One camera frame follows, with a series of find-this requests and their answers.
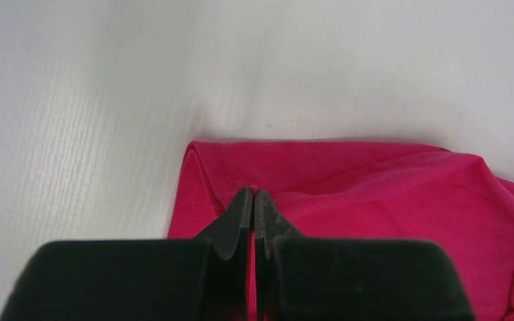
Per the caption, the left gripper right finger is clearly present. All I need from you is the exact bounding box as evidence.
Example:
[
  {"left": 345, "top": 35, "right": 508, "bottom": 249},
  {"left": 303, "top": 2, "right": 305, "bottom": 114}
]
[{"left": 254, "top": 190, "right": 475, "bottom": 320}]

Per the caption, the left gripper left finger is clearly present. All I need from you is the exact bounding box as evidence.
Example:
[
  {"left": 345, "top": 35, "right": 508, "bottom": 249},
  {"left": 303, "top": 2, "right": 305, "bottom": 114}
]
[{"left": 0, "top": 187, "right": 253, "bottom": 320}]

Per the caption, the pink t shirt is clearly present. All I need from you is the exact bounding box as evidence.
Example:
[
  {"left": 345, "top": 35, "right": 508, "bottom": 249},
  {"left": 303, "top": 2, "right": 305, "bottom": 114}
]
[{"left": 168, "top": 141, "right": 514, "bottom": 320}]

